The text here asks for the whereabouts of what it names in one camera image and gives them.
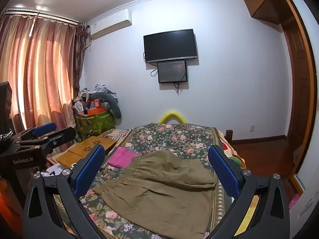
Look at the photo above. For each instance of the wooden bed post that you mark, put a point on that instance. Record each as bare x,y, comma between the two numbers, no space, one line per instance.
228,135

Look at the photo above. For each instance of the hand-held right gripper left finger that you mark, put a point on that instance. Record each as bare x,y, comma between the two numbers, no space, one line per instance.
90,170

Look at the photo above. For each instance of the orange box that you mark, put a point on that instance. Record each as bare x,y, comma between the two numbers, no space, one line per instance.
92,111

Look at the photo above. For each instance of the wooden door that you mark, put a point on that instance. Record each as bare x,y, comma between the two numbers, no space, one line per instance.
296,84

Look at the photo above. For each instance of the black wall television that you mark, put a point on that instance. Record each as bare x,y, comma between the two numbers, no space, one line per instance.
170,45

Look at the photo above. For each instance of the floral bed blanket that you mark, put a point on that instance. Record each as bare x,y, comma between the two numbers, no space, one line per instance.
174,134

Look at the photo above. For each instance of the bamboo lap table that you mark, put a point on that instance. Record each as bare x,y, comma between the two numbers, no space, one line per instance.
86,149

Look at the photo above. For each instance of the red box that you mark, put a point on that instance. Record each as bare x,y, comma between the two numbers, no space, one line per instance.
95,103

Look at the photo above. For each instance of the striped cloth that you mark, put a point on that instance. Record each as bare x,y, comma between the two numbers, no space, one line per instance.
118,135

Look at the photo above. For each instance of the colourful fleece blanket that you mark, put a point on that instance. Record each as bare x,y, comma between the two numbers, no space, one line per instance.
233,151

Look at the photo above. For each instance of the olive green pants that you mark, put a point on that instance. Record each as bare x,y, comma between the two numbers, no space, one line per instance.
154,191

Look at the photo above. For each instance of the pink curtain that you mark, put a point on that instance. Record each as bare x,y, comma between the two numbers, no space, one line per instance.
37,74

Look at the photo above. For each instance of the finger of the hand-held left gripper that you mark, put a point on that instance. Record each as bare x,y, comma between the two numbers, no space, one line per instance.
44,128
58,135

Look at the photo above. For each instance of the pink folded cloth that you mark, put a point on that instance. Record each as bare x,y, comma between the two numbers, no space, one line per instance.
122,157

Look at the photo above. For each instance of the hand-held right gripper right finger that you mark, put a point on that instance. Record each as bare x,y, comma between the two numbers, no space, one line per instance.
224,172

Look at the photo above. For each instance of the small black monitor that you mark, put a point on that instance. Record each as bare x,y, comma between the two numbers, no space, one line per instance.
172,71

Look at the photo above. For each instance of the grey long pillow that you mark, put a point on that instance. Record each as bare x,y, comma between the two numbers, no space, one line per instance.
111,102

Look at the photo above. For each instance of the white wall socket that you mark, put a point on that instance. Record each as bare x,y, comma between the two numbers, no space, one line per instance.
252,128

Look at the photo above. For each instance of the yellow foam tube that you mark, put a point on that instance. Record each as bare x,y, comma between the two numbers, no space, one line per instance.
172,114

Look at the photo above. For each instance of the green fabric storage bag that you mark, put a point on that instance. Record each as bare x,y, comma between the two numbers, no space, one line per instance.
93,125

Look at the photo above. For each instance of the pile of clothes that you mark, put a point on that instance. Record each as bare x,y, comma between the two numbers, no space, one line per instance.
97,89

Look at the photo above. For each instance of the white air conditioner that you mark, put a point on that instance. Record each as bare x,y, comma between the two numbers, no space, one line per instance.
111,25

